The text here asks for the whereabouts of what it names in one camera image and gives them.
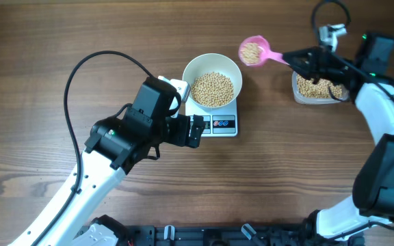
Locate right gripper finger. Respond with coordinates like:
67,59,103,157
289,61,320,84
283,46,321,65

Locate pink measuring scoop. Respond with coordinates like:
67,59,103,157
238,36,287,66

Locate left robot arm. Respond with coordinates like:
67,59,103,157
13,77,204,245

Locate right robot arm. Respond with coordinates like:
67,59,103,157
283,32,394,245

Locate white digital kitchen scale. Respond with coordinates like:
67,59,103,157
185,98,239,137

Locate soybeans in bowl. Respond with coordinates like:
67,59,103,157
191,72,234,107

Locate white bowl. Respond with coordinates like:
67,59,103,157
182,53,243,103

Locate soybeans in scoop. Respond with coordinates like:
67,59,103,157
239,42,261,65

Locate yellow soybeans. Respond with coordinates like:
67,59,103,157
296,75,343,99

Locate clear plastic container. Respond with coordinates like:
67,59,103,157
292,72,349,105

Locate left black cable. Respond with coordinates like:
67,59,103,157
29,50,155,246

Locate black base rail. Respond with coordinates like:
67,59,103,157
77,223,365,246

